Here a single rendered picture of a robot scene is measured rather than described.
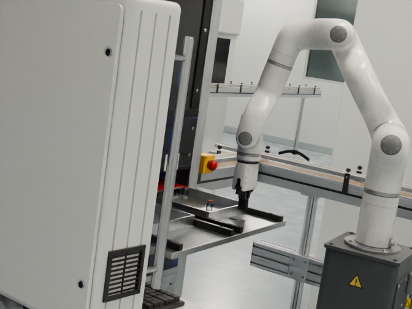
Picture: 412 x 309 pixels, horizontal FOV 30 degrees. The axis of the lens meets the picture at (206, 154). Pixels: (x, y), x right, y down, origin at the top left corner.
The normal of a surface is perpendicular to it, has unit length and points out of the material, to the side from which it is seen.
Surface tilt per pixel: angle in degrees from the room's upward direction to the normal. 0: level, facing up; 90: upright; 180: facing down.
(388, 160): 125
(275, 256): 90
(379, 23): 90
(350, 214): 90
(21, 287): 90
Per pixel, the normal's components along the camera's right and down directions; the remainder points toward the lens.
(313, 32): -0.79, -0.07
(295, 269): -0.54, 0.06
